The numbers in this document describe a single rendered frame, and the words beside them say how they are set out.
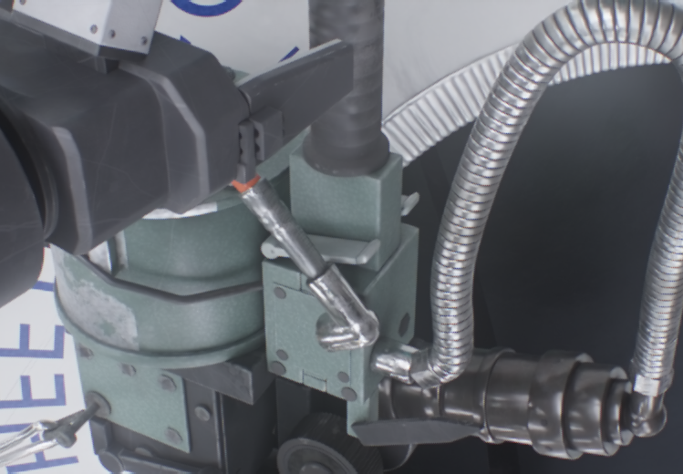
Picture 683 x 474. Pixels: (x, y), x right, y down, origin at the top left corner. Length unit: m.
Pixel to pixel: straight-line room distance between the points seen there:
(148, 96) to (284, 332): 0.25
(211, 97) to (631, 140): 1.16
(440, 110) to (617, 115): 0.83
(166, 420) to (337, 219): 0.19
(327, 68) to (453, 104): 0.32
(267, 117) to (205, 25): 0.32
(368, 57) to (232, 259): 0.13
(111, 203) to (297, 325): 0.24
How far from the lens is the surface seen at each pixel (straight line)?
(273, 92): 0.42
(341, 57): 0.45
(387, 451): 0.76
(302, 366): 0.64
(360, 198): 0.58
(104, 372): 0.72
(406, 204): 0.61
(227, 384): 0.65
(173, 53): 0.41
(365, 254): 0.57
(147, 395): 0.71
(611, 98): 1.61
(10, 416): 0.89
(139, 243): 0.60
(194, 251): 0.60
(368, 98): 0.55
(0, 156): 0.37
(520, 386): 0.68
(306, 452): 0.71
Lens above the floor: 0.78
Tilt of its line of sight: 9 degrees up
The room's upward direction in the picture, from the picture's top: 115 degrees counter-clockwise
